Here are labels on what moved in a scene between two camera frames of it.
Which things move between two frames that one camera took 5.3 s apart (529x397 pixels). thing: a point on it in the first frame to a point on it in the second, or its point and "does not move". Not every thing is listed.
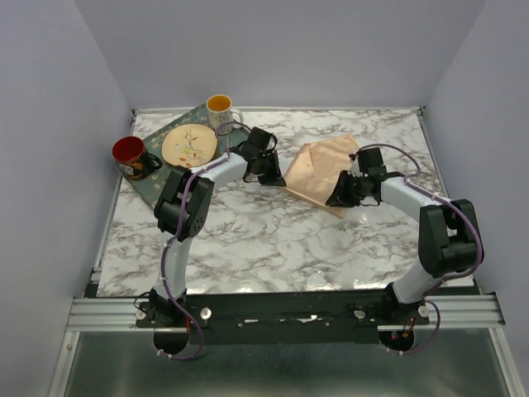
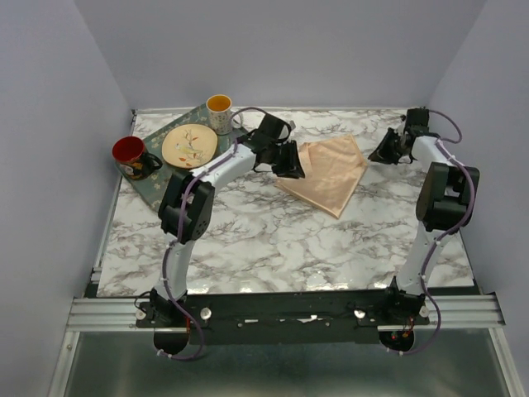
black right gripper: x=339 y=197 to x=379 y=153
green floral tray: x=151 y=184 does not move
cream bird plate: x=188 y=145 does not move
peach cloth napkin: x=315 y=170 does not move
